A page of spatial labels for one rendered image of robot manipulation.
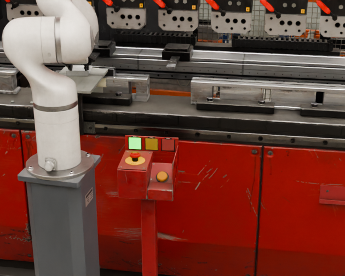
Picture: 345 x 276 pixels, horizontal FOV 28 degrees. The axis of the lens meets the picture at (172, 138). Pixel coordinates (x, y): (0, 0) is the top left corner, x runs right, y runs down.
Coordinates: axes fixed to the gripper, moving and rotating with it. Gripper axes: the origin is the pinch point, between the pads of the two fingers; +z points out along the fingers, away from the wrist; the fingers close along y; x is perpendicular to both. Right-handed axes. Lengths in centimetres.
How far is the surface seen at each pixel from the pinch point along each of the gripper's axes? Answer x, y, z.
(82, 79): 6.9, -2.7, -2.7
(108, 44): -23.4, -7.6, 18.4
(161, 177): 45, -35, 2
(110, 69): -2.7, -11.8, 5.8
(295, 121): 20, -84, 2
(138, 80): 1.5, -23.0, 6.8
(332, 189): 40, -100, 21
